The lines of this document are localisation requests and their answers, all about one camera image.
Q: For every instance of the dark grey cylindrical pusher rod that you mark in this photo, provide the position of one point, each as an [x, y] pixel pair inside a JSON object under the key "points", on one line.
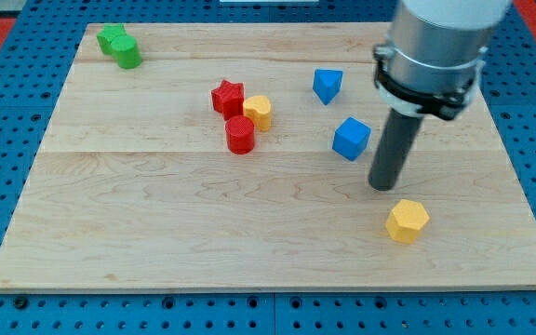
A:
{"points": [[396, 140]]}

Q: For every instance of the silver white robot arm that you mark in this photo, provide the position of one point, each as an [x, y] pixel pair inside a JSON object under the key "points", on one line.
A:
{"points": [[430, 63]]}

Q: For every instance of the yellow hexagon block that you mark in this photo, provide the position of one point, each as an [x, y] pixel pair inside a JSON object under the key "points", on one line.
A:
{"points": [[406, 221]]}

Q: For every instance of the yellow heart block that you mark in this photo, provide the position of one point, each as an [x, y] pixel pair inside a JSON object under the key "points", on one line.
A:
{"points": [[259, 110]]}

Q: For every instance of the blue cube block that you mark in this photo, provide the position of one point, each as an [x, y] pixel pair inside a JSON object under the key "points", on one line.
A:
{"points": [[351, 138]]}

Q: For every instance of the blue triangle block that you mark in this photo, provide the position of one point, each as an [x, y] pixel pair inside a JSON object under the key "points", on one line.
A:
{"points": [[327, 84]]}

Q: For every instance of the red cylinder block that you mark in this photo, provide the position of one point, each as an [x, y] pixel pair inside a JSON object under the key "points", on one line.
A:
{"points": [[240, 134]]}

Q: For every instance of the red star block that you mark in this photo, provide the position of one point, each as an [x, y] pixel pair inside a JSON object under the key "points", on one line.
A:
{"points": [[227, 99]]}

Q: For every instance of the light wooden board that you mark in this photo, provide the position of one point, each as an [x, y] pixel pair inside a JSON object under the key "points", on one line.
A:
{"points": [[134, 190]]}

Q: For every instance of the green cylinder block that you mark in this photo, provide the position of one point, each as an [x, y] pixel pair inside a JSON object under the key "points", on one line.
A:
{"points": [[125, 51]]}

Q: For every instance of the green star block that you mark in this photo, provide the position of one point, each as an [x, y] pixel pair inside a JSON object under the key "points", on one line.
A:
{"points": [[108, 34]]}

